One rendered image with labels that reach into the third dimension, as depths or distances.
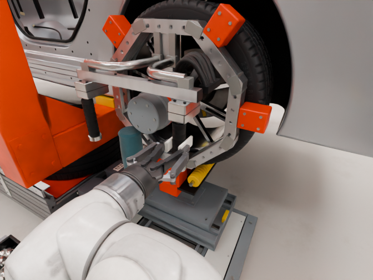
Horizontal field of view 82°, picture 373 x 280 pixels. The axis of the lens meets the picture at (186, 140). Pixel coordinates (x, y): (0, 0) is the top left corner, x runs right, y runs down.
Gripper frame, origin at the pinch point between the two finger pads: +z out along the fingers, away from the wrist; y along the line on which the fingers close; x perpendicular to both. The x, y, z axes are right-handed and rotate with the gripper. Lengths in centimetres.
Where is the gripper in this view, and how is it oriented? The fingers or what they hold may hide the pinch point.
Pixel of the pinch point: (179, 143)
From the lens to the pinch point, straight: 59.0
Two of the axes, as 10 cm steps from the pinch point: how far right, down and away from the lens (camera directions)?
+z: 4.7, -4.4, 7.7
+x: 0.2, -8.6, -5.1
